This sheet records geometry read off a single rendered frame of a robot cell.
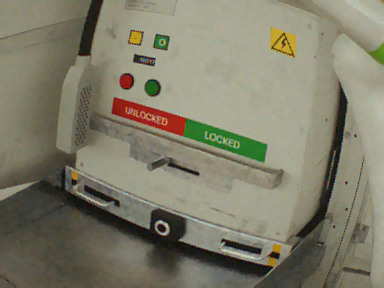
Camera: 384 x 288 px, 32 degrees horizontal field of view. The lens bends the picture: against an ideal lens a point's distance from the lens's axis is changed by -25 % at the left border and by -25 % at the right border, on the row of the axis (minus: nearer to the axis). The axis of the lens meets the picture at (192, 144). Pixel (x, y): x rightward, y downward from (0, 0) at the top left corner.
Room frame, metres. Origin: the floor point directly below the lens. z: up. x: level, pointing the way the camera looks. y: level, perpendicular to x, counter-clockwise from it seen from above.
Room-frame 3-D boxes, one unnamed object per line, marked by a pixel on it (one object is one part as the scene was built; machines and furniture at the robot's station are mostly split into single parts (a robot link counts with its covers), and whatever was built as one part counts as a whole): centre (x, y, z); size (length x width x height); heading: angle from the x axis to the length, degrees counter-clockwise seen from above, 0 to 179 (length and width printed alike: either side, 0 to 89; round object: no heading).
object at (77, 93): (1.49, 0.24, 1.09); 0.08 x 0.05 x 0.17; 154
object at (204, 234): (1.48, 0.01, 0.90); 0.54 x 0.05 x 0.06; 64
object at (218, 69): (1.46, 0.02, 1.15); 0.48 x 0.01 x 0.48; 64
